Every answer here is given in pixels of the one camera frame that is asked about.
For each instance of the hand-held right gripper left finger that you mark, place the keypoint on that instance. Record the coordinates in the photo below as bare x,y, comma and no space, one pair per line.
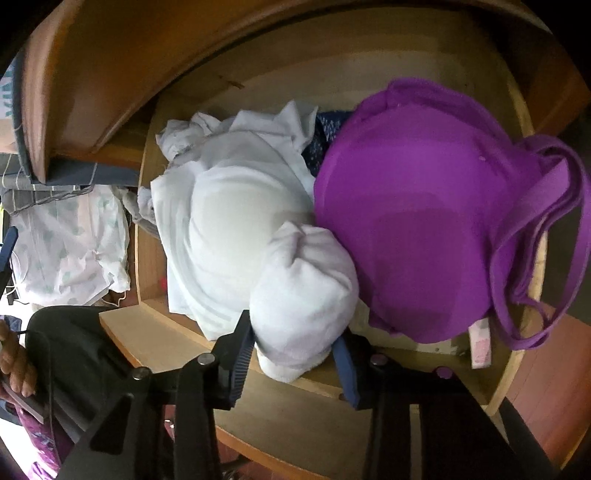
240,364

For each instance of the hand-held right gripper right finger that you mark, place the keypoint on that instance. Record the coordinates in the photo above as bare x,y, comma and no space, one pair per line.
345,374

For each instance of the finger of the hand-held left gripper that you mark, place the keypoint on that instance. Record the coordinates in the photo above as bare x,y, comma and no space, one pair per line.
8,249

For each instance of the wooden drawer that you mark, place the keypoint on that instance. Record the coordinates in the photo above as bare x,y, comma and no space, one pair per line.
184,332

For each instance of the white sock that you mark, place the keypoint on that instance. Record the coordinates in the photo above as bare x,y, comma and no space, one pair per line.
300,295

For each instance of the dark blue patterned underwear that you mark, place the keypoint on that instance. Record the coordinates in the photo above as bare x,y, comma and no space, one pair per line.
323,138

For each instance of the person's left hand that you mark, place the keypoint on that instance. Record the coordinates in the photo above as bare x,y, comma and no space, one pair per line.
16,360

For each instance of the purple floral cloth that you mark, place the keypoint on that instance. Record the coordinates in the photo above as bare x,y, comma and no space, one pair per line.
37,443

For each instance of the grey plaid cloth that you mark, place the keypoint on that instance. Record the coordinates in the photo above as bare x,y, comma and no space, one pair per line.
27,196

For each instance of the person's dark trouser leg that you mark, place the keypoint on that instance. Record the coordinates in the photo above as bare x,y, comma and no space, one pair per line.
78,341

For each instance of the white padded bra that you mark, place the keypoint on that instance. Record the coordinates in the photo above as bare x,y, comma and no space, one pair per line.
221,230

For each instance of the wooden nightstand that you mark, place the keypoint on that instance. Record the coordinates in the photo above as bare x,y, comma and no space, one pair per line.
92,69

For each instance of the purple bra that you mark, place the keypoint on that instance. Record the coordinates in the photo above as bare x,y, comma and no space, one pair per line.
415,184

